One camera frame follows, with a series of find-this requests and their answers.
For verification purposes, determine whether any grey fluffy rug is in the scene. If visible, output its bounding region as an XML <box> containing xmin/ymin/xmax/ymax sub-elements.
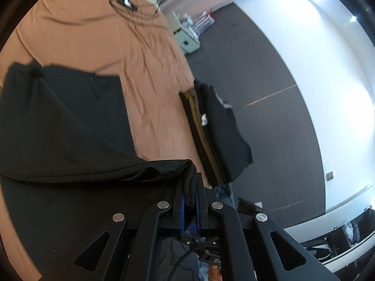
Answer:
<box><xmin>214</xmin><ymin>183</ymin><xmax>235</xmax><ymax>208</ymax></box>

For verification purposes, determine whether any stack of folded clothes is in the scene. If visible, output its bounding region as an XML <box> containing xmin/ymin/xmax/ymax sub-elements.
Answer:
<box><xmin>179</xmin><ymin>79</ymin><xmax>253</xmax><ymax>188</ymax></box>

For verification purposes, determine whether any striped gift bag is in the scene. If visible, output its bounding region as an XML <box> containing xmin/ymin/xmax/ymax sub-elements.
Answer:
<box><xmin>192</xmin><ymin>9</ymin><xmax>217</xmax><ymax>34</ymax></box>

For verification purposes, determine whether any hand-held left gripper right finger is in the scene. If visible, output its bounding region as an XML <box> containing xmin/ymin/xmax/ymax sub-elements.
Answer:
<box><xmin>195</xmin><ymin>173</ymin><xmax>340</xmax><ymax>281</ymax></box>

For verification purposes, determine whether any black t-shirt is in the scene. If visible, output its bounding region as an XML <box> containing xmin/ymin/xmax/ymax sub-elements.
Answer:
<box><xmin>0</xmin><ymin>60</ymin><xmax>197</xmax><ymax>281</ymax></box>

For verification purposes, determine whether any brown blanket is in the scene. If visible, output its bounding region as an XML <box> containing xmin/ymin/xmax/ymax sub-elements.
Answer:
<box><xmin>0</xmin><ymin>0</ymin><xmax>206</xmax><ymax>278</ymax></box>

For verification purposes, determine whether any black charger with cable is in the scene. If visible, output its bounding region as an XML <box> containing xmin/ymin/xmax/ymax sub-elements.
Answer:
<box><xmin>109</xmin><ymin>0</ymin><xmax>160</xmax><ymax>25</ymax></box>

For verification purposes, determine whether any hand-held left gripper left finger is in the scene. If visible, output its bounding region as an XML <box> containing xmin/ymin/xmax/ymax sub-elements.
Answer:
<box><xmin>41</xmin><ymin>178</ymin><xmax>188</xmax><ymax>281</ymax></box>

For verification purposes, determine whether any white nightstand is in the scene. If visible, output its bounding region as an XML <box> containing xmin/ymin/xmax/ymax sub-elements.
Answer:
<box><xmin>171</xmin><ymin>10</ymin><xmax>202</xmax><ymax>55</ymax></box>

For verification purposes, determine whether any dark low cabinet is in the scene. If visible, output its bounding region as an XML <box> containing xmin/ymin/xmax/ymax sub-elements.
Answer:
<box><xmin>302</xmin><ymin>206</ymin><xmax>375</xmax><ymax>265</ymax></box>

